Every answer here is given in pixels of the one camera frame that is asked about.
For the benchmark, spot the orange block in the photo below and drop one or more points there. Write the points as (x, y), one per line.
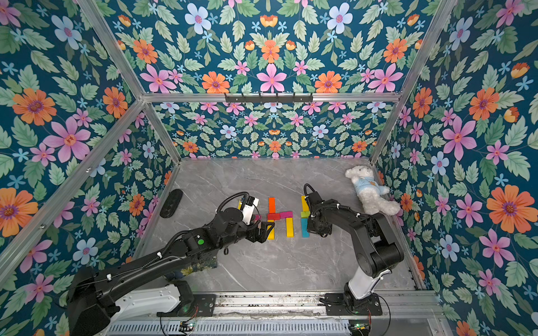
(271, 205)

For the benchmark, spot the floral fabric pouch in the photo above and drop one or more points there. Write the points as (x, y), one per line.
(208, 264)

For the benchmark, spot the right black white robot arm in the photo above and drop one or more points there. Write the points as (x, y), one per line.
(375, 247)

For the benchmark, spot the black oval remote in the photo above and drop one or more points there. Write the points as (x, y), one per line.
(171, 203)

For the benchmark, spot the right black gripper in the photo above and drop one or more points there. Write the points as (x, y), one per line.
(317, 222)

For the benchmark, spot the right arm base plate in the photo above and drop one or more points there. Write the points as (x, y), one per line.
(343, 304)

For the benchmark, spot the metal hook rail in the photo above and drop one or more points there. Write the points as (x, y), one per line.
(284, 98)

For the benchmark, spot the white teddy bear plush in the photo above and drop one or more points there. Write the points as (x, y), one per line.
(370, 193)

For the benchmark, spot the teal block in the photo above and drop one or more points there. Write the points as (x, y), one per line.
(304, 228)

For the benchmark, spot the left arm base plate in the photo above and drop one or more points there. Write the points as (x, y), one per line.
(195, 305)

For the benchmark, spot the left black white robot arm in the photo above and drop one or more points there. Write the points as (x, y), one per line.
(93, 297)

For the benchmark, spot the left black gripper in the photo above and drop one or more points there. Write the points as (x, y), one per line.
(262, 236)

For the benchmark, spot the red block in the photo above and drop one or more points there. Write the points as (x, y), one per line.
(273, 217)

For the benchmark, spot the white vented strip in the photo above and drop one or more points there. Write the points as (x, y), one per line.
(232, 327)

